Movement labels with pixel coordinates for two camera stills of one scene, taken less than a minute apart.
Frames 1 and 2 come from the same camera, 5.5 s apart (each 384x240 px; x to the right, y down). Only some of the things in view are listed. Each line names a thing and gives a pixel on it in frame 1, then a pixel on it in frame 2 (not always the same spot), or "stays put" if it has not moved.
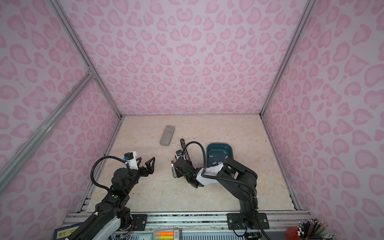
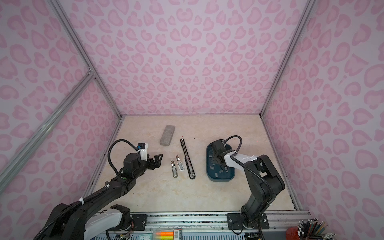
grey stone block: x=167 y=135 stays put
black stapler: x=184 y=145 stays put
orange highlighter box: x=175 y=234 stays put
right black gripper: x=177 y=171 → x=213 y=158
